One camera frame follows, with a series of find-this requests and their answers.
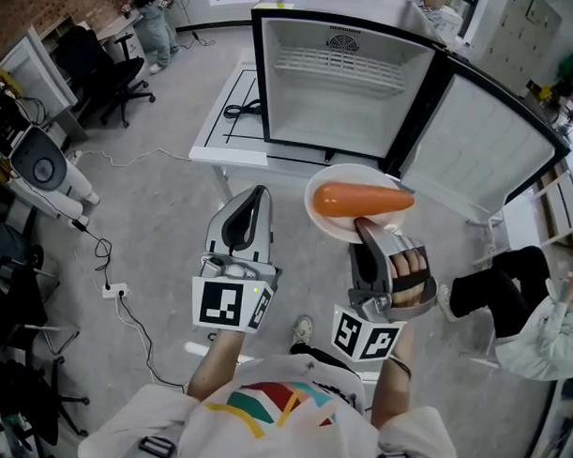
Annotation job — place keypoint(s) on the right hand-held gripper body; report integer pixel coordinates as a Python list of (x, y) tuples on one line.
[(358, 334)]

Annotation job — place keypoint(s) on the black mini fridge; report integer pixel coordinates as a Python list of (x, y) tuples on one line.
[(337, 112)]

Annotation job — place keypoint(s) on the orange carrot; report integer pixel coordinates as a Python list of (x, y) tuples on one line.
[(358, 201)]

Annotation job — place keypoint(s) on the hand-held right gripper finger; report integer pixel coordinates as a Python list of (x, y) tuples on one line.
[(362, 270), (384, 241)]

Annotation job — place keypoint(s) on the white power strip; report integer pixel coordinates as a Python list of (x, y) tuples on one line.
[(113, 292)]

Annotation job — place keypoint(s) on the white lockers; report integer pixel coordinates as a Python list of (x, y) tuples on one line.
[(513, 39)]

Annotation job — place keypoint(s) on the metal frame chair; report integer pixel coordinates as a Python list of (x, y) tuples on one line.
[(12, 298)]

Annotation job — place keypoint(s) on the person's right hand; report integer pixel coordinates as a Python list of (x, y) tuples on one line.
[(409, 263)]

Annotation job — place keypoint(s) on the black wrist band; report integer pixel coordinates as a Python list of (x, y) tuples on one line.
[(406, 368)]

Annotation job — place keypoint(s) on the person's right white shoe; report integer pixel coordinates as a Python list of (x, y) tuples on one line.
[(302, 329)]

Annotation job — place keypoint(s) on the person's left forearm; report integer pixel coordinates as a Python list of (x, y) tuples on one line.
[(216, 366)]

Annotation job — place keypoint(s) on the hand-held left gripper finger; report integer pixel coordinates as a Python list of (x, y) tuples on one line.
[(263, 241), (216, 230)]

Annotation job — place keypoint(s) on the white folding chair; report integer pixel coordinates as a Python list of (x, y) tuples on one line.
[(521, 229)]

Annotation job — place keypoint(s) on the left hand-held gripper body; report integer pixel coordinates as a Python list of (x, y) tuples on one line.
[(223, 305)]

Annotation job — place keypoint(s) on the person's right forearm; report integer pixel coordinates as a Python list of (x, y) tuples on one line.
[(393, 396)]

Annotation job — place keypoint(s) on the white printed t-shirt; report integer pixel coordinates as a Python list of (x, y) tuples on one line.
[(279, 444)]

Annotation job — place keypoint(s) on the black office chair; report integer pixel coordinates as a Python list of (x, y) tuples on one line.
[(95, 71)]

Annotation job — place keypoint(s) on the white office desk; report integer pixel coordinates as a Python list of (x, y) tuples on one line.
[(34, 69)]

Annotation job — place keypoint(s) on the white shelf cabinet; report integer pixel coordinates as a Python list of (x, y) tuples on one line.
[(106, 29)]

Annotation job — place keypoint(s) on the white table with black lines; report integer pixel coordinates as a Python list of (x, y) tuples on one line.
[(210, 141)]

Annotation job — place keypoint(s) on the white floor fan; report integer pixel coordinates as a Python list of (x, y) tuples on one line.
[(40, 168)]

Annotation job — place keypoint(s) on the white plate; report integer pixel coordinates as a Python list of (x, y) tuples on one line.
[(349, 174)]

